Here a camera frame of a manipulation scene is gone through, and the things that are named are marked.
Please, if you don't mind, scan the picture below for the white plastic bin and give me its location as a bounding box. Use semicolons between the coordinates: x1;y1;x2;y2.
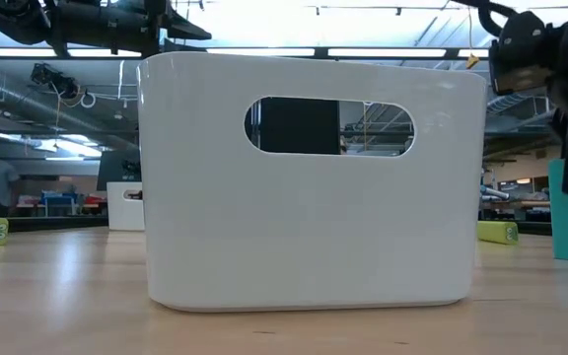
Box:
106;180;146;233
136;50;489;314

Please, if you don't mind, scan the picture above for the blue chair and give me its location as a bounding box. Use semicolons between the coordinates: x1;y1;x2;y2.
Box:
40;193;79;218

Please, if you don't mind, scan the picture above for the black hanging device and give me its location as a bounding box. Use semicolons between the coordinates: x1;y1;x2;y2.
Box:
29;62;81;101

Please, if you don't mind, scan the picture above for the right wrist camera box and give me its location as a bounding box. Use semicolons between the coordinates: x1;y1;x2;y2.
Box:
487;10;556;97

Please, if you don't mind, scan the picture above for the black cable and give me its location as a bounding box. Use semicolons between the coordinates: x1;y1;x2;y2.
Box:
454;0;518;38

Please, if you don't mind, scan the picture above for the dark monitor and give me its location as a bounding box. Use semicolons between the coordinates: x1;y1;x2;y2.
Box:
96;149;143;193

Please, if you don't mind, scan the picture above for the black frame beam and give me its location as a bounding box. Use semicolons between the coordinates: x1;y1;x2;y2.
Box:
0;45;492;61

